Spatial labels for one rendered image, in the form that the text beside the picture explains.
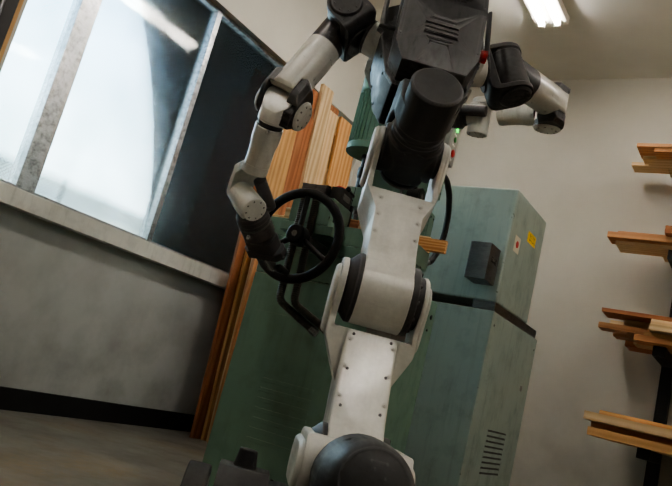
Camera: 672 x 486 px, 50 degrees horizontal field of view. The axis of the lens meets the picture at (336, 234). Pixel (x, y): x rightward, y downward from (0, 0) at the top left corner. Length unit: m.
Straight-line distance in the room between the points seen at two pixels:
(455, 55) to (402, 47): 0.12
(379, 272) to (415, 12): 0.64
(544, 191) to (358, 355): 3.44
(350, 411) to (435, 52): 0.81
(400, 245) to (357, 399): 0.33
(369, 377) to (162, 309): 2.40
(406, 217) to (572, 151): 3.32
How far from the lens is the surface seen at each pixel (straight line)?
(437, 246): 2.27
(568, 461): 4.36
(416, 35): 1.68
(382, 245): 1.46
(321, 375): 2.15
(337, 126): 4.60
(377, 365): 1.39
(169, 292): 3.69
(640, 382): 4.32
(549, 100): 2.05
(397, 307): 1.40
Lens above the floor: 0.42
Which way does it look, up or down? 12 degrees up
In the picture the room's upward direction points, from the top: 15 degrees clockwise
